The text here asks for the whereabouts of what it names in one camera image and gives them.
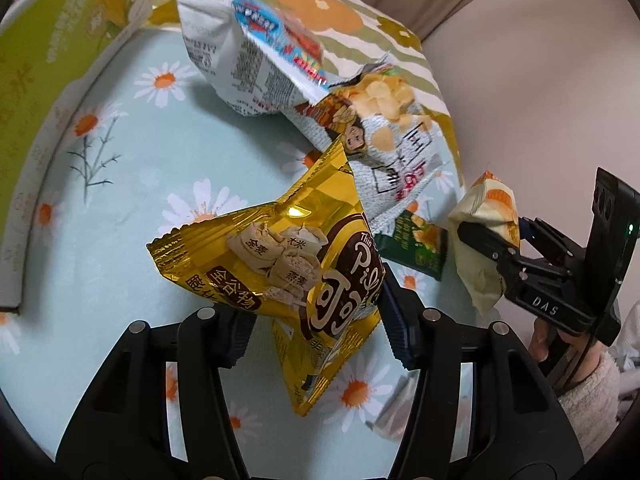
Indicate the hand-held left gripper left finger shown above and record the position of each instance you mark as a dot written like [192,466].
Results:
[240,342]

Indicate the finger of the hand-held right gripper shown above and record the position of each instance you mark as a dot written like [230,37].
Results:
[487,240]
[545,245]

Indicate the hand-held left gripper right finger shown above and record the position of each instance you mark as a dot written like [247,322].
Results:
[397,325]

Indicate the pale yellow snack packet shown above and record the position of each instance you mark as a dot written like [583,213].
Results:
[480,280]

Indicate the green cardboard box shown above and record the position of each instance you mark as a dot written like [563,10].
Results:
[40,85]

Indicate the person's right forearm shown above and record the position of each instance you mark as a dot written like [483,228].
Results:
[590,400]

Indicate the person's right hand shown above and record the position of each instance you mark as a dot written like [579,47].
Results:
[541,342]

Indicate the dark green snack packet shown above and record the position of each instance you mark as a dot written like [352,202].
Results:
[420,245]

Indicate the white potato chips packet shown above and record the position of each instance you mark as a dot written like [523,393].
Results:
[395,160]

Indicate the green striped floral blanket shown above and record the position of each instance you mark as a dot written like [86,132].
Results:
[350,15]

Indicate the silver snack packet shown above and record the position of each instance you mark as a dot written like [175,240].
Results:
[235,60]

